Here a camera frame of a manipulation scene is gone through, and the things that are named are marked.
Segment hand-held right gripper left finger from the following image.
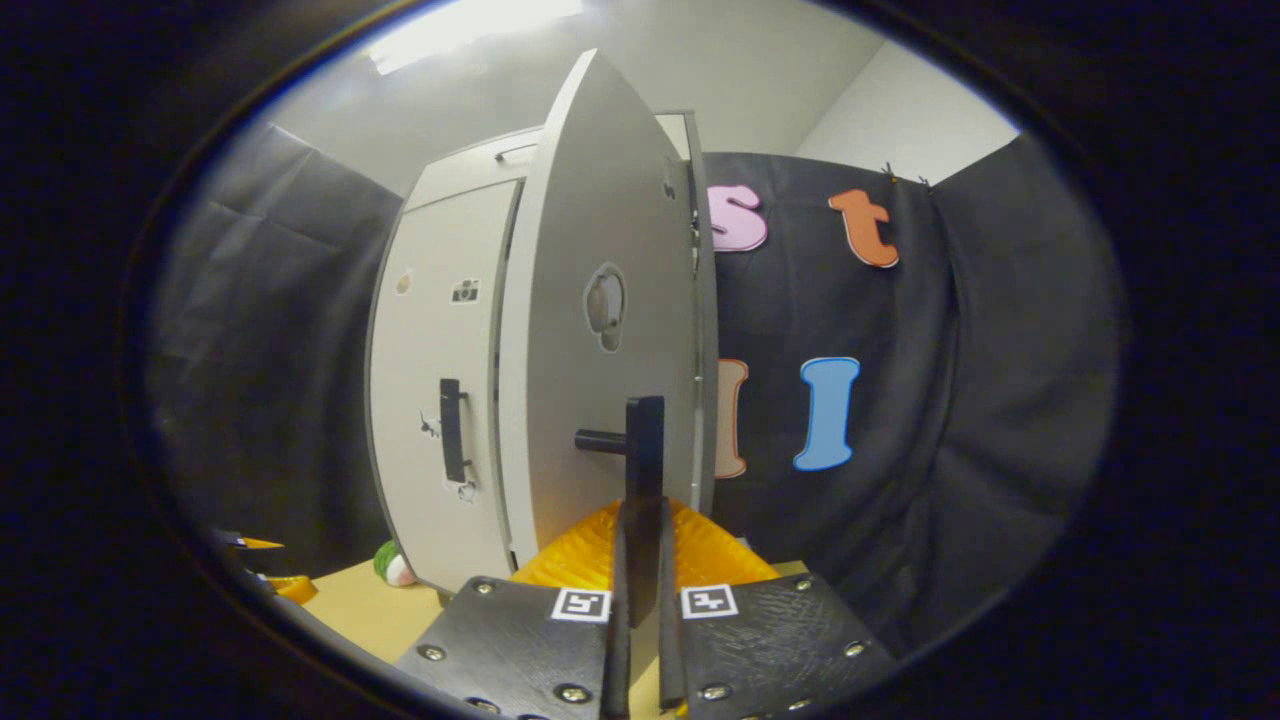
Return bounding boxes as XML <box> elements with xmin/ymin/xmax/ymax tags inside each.
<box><xmin>395</xmin><ymin>498</ymin><xmax>633</xmax><ymax>720</ymax></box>

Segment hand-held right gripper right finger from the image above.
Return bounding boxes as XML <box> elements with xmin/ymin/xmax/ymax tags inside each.
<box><xmin>655</xmin><ymin>498</ymin><xmax>901</xmax><ymax>720</ymax></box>

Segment black door handle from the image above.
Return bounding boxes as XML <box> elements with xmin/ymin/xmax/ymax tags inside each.
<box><xmin>440</xmin><ymin>378</ymin><xmax>471</xmax><ymax>484</ymax></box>
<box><xmin>575</xmin><ymin>395</ymin><xmax>666</xmax><ymax>626</ymax></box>

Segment beige cabinet door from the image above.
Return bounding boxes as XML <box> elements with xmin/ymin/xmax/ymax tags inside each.
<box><xmin>497</xmin><ymin>50</ymin><xmax>703</xmax><ymax>583</ymax></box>
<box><xmin>370</xmin><ymin>180</ymin><xmax>523</xmax><ymax>593</ymax></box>

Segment beige double-door shoe cabinet body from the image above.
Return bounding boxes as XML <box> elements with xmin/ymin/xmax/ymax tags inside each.
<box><xmin>365</xmin><ymin>110</ymin><xmax>719</xmax><ymax>601</ymax></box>

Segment green and white plush toy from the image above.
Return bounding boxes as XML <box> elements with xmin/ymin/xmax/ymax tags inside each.
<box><xmin>373</xmin><ymin>540</ymin><xmax>416</xmax><ymax>588</ymax></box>

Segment black backdrop cloth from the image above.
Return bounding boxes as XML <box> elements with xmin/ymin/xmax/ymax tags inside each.
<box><xmin>145</xmin><ymin>120</ymin><xmax>1126</xmax><ymax>661</ymax></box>

